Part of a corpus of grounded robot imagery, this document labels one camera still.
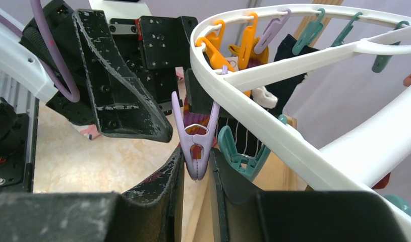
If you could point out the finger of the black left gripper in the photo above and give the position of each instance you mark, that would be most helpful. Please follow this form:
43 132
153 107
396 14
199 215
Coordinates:
198 99
122 106

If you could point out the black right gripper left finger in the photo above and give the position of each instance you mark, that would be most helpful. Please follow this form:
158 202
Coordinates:
150 211

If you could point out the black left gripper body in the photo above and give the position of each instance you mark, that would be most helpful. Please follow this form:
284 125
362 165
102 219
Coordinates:
153 48

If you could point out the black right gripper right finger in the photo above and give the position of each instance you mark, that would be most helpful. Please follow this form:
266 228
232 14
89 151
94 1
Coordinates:
241 211

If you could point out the teal clothespin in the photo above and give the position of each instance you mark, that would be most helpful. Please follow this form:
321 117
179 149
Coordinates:
246 165
310 32

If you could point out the white plastic sock hanger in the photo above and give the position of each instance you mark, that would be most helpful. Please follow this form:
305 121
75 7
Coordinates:
353 111

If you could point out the maroon purple striped sock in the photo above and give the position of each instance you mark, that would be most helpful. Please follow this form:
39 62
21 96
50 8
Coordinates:
194 118

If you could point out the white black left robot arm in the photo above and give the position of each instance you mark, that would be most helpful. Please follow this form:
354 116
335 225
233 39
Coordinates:
29 54

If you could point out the pink navy patterned cloth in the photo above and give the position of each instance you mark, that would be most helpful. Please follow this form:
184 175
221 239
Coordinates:
90 131

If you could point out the orange clothespin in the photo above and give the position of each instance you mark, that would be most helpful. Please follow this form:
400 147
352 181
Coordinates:
247 40
212 42

